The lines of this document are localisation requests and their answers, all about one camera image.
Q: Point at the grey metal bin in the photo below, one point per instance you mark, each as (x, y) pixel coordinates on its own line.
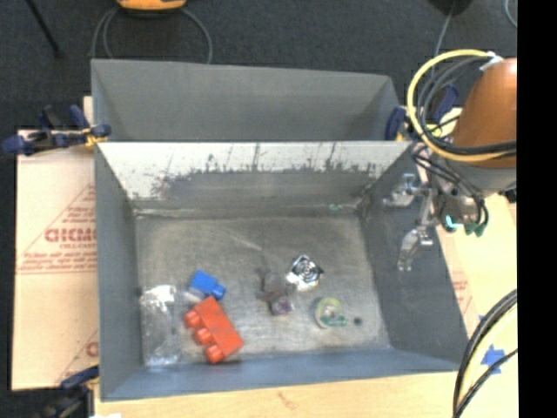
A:
(261, 242)

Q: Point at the pale green round disc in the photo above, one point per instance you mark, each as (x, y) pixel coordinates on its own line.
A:
(327, 312)

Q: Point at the shiny silver round object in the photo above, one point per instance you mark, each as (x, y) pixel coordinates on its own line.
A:
(304, 272)

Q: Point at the grey and purple small object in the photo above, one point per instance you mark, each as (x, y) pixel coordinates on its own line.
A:
(275, 292)

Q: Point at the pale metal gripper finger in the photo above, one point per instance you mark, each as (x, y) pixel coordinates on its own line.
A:
(415, 238)
(409, 187)

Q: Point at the brown cardboard board red print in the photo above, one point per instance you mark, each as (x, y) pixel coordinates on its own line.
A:
(52, 277)

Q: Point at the red toy brick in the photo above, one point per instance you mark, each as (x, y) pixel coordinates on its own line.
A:
(215, 329)

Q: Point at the blue toy brick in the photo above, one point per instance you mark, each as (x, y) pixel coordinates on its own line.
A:
(204, 282)

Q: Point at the clear plastic bag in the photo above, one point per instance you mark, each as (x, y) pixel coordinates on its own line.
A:
(159, 325)

